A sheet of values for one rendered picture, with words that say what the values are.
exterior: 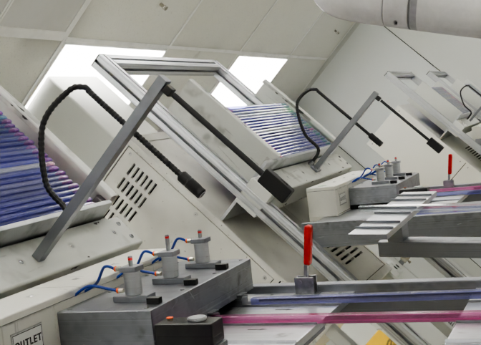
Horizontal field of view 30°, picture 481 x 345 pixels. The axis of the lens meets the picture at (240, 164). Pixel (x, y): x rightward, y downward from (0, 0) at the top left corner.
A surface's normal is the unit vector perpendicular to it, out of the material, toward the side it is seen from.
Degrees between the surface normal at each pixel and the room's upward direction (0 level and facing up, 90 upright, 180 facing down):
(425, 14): 106
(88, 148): 90
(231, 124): 90
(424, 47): 90
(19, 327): 135
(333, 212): 90
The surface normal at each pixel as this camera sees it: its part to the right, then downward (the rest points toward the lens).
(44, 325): 0.92, -0.08
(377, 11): -0.36, 0.71
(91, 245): 0.58, -0.75
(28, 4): 0.73, 0.65
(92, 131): -0.36, 0.09
